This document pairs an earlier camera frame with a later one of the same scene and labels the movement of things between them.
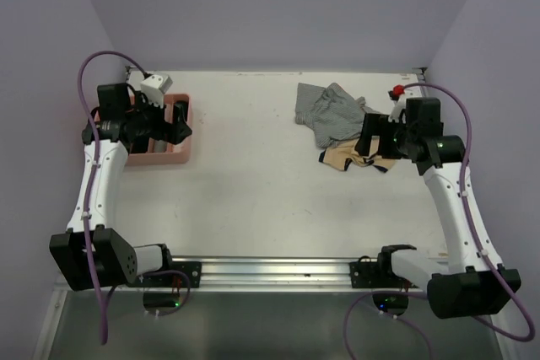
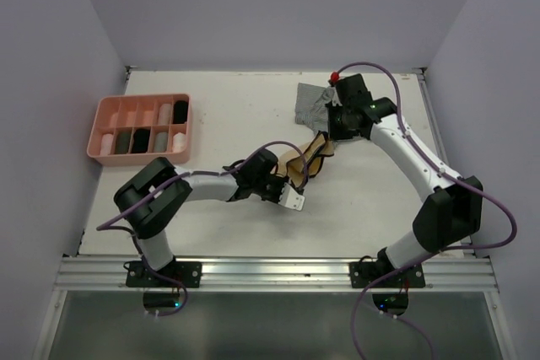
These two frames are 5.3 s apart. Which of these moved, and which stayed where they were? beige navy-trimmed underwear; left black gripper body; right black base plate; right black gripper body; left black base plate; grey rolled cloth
Moved: beige navy-trimmed underwear; left black gripper body; right black gripper body
Stayed: left black base plate; right black base plate; grey rolled cloth
